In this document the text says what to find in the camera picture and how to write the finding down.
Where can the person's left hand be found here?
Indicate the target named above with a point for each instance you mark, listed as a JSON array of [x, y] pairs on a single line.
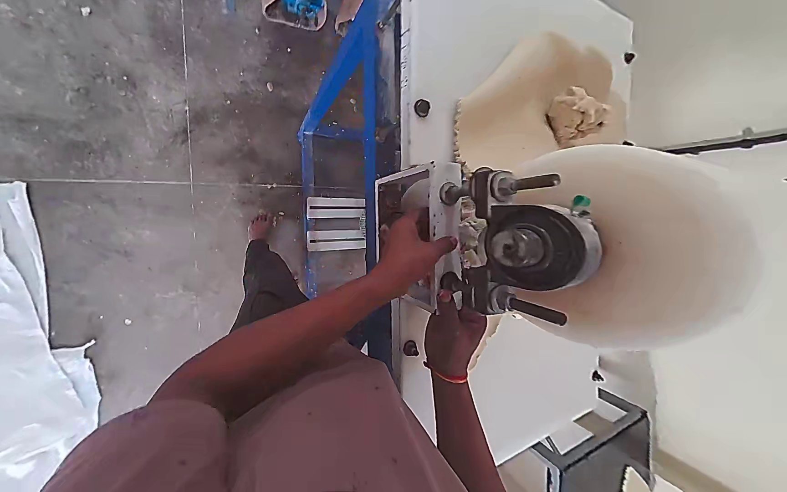
[[407, 253]]

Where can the person's right hand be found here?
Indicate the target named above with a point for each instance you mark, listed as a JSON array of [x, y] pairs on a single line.
[[453, 340]]

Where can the person's right thumb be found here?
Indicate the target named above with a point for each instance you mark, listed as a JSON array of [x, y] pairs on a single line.
[[445, 303]]

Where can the person's left thumb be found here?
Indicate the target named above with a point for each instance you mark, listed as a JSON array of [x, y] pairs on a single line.
[[444, 247]]

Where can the person's left fingers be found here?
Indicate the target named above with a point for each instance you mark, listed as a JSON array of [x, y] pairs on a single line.
[[402, 223]]

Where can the person's right fingers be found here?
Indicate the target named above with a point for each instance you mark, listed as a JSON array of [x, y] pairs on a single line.
[[473, 320]]

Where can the short grey metal bolt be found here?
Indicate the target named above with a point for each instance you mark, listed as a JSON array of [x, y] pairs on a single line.
[[451, 281], [449, 193]]

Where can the white rectangular metal frame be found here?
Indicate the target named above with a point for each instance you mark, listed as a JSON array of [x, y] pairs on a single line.
[[443, 212]]

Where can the person's right forearm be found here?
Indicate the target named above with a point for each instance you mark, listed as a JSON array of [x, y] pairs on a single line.
[[462, 423]]

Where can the person's left forearm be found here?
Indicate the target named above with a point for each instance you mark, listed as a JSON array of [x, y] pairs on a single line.
[[277, 341]]

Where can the pile of dough scraps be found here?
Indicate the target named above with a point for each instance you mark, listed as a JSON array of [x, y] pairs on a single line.
[[473, 236]]

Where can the long threaded steel rod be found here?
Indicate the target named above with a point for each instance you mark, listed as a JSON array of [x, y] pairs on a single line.
[[537, 310], [533, 182]]

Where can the white slatted footrest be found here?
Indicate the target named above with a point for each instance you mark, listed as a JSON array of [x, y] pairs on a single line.
[[335, 236]]

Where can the black round bearing housing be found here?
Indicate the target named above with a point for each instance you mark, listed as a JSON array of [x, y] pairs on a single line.
[[557, 246]]

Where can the flat dough sheet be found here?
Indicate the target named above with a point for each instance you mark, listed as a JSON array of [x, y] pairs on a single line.
[[503, 116]]

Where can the green plastic cap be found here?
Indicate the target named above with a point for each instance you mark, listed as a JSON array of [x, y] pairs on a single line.
[[581, 201]]

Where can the person's legs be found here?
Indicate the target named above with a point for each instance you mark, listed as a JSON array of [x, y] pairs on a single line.
[[264, 280]]

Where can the white machine board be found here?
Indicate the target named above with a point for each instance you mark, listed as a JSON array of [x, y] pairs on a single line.
[[434, 68]]

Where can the person's body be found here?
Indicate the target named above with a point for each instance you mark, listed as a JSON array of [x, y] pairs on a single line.
[[325, 430]]

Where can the crumpled dough lump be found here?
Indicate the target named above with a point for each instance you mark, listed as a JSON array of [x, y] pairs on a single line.
[[576, 116]]

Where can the brown object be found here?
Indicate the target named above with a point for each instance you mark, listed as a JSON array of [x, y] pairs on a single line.
[[348, 13]]

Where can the tray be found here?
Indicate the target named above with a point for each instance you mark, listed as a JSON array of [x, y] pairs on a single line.
[[291, 22]]

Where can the blue object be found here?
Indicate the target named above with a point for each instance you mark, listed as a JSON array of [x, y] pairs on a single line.
[[305, 8]]

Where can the white plastic sheet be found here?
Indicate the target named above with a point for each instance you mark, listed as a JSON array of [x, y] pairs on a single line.
[[4, 307]]

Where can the blue metal machine frame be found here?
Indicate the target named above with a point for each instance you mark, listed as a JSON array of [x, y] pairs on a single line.
[[369, 102]]

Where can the grey metal box frame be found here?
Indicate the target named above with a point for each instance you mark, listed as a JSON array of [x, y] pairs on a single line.
[[605, 444]]

